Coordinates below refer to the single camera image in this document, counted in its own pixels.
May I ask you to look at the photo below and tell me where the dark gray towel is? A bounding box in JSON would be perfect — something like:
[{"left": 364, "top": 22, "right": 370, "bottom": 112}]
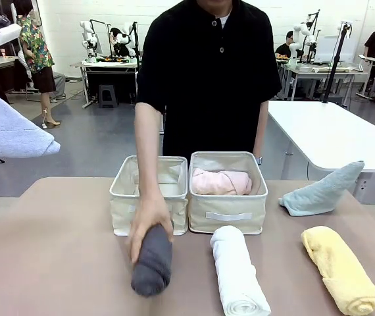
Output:
[{"left": 130, "top": 223, "right": 174, "bottom": 299}]

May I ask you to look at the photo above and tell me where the background robot workbench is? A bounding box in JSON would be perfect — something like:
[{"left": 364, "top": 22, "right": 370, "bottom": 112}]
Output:
[{"left": 80, "top": 57, "right": 141, "bottom": 109}]

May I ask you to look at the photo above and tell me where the light blue triangle towel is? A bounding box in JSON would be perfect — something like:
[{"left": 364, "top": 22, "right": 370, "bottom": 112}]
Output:
[{"left": 0, "top": 78, "right": 62, "bottom": 159}]

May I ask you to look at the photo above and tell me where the yellow towel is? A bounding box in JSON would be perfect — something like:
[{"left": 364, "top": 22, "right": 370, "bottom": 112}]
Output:
[{"left": 301, "top": 225, "right": 375, "bottom": 316}]

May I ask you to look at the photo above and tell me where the beige fabric storage box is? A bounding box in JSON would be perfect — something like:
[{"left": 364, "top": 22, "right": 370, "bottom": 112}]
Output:
[
  {"left": 187, "top": 151, "right": 268, "bottom": 235},
  {"left": 109, "top": 155, "right": 189, "bottom": 237}
]

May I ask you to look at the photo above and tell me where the black step stool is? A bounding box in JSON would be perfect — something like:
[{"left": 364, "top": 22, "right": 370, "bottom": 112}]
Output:
[{"left": 97, "top": 84, "right": 118, "bottom": 109}]

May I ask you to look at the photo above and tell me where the person's left forearm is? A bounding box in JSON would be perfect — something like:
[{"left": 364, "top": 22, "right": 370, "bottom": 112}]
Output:
[{"left": 253, "top": 100, "right": 270, "bottom": 159}]

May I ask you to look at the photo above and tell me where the white table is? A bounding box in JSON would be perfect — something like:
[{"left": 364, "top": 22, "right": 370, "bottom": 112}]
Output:
[{"left": 268, "top": 100, "right": 375, "bottom": 201}]

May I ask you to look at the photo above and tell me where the teal triangle towel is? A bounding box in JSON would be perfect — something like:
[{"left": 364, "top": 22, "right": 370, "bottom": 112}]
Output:
[{"left": 278, "top": 160, "right": 366, "bottom": 217}]

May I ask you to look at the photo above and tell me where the woman in floral shirt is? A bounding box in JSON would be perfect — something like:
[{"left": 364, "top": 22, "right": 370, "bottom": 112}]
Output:
[{"left": 12, "top": 0, "right": 62, "bottom": 128}]

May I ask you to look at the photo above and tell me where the white towel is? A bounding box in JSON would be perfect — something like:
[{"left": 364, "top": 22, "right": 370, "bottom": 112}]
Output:
[{"left": 209, "top": 225, "right": 272, "bottom": 316}]

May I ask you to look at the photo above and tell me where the grey background workbench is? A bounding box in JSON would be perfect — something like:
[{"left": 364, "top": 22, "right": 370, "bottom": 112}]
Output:
[{"left": 278, "top": 61, "right": 372, "bottom": 101}]

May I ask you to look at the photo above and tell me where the pink rolled towel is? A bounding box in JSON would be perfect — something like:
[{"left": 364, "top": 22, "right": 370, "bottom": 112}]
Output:
[{"left": 191, "top": 167, "right": 253, "bottom": 196}]

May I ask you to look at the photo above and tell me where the person's right forearm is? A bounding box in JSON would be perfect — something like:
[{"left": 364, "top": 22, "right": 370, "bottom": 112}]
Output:
[{"left": 134, "top": 101, "right": 168, "bottom": 211}]

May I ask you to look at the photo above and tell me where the person's right hand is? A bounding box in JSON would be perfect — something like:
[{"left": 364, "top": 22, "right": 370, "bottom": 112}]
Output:
[{"left": 126, "top": 194, "right": 176, "bottom": 264}]

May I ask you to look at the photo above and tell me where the seated person in black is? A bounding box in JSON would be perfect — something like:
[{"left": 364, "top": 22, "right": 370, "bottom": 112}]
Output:
[{"left": 274, "top": 31, "right": 295, "bottom": 61}]

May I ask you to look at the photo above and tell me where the black tripod pole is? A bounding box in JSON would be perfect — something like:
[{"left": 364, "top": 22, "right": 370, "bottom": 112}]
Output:
[{"left": 324, "top": 21, "right": 353, "bottom": 105}]

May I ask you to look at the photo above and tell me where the person in black shirt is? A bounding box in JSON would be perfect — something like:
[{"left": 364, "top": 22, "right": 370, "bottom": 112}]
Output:
[{"left": 136, "top": 0, "right": 282, "bottom": 165}]

